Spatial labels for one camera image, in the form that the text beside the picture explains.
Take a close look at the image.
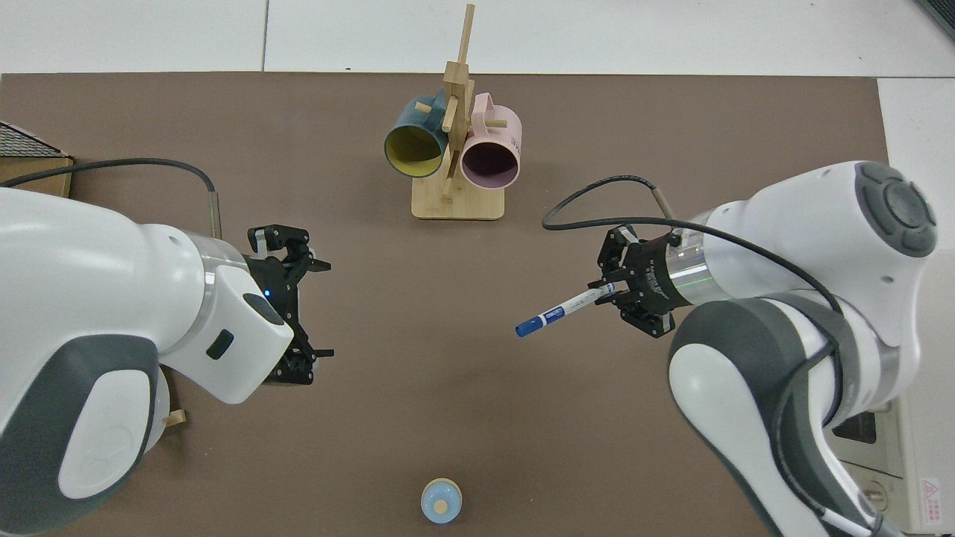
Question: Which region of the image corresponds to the wire basket with wooden floor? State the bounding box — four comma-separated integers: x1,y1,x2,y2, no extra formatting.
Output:
0,121,74,198

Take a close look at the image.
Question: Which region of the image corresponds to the wooden cup stand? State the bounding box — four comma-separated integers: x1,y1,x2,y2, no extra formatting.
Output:
411,4,507,221

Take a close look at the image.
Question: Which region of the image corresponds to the white marker with blue cap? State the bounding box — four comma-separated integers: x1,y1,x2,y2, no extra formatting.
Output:
516,287,602,338

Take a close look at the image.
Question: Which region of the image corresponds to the brown table cloth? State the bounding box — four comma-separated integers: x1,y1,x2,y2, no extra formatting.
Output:
0,72,900,537

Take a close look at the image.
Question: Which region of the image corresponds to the dark grey device corner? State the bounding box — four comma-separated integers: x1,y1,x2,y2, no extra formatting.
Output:
918,0,955,38

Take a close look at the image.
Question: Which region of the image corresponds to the pink cup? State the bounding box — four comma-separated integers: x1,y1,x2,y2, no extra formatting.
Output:
460,92,522,190

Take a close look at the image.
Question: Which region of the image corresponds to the dark teal cup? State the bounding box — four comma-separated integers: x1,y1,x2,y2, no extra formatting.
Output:
384,88,451,178

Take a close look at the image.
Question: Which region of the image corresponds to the black arm gripper cable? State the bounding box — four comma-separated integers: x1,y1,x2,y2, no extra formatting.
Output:
0,158,223,239
542,176,848,418

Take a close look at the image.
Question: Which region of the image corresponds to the small blue round thing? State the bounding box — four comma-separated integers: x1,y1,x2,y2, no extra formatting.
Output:
421,478,463,524

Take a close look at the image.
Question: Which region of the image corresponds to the pale toaster oven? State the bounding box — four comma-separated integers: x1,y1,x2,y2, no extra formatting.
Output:
832,395,955,535

